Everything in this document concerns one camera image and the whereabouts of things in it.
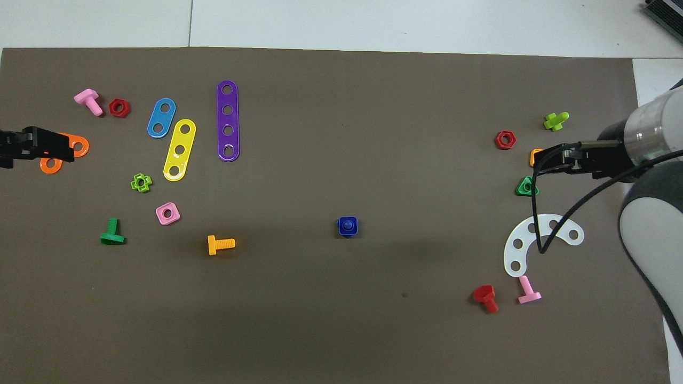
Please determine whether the pink plastic bolt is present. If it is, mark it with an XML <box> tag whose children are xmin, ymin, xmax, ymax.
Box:
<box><xmin>74</xmin><ymin>89</ymin><xmax>104</xmax><ymax>117</ymax></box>
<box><xmin>517</xmin><ymin>275</ymin><xmax>542</xmax><ymax>305</ymax></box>

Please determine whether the light green plastic bolt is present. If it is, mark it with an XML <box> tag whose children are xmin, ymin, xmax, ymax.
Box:
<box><xmin>543</xmin><ymin>111</ymin><xmax>570</xmax><ymax>132</ymax></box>

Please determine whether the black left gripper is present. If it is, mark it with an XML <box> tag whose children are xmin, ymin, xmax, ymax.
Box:
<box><xmin>0</xmin><ymin>126</ymin><xmax>75</xmax><ymax>169</ymax></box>

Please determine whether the white curved five-hole plate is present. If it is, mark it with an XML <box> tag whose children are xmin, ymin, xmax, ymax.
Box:
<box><xmin>504</xmin><ymin>213</ymin><xmax>585</xmax><ymax>278</ymax></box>

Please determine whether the orange angled three-hole plate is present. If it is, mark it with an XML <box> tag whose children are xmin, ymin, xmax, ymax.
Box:
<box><xmin>40</xmin><ymin>133</ymin><xmax>90</xmax><ymax>175</ymax></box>

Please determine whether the brown table mat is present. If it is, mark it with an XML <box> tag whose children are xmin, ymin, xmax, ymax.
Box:
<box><xmin>0</xmin><ymin>47</ymin><xmax>672</xmax><ymax>384</ymax></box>

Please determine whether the blue two-hole plate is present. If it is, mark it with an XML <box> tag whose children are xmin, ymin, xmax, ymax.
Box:
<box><xmin>147</xmin><ymin>98</ymin><xmax>177</xmax><ymax>139</ymax></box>

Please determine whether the yellow three-hole plate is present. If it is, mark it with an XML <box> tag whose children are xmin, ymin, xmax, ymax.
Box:
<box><xmin>163</xmin><ymin>118</ymin><xmax>197</xmax><ymax>182</ymax></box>

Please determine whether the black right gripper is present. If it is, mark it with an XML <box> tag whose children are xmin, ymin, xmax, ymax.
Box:
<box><xmin>534</xmin><ymin>120</ymin><xmax>641</xmax><ymax>183</ymax></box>

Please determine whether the orange plastic bolt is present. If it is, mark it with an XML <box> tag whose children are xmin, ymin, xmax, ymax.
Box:
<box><xmin>207</xmin><ymin>235</ymin><xmax>236</xmax><ymax>256</ymax></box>

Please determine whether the purple four-hole plate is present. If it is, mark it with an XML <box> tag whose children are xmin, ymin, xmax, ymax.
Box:
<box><xmin>216</xmin><ymin>80</ymin><xmax>241</xmax><ymax>162</ymax></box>

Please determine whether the pink square plastic nut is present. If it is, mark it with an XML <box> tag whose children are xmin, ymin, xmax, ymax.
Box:
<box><xmin>155</xmin><ymin>202</ymin><xmax>181</xmax><ymax>226</ymax></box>

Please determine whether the red plastic bolt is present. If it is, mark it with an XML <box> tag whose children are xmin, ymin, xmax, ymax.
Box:
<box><xmin>473</xmin><ymin>285</ymin><xmax>499</xmax><ymax>314</ymax></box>

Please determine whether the dark grey ribbed device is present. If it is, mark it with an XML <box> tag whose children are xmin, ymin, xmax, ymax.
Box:
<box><xmin>640</xmin><ymin>0</ymin><xmax>683</xmax><ymax>37</ymax></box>

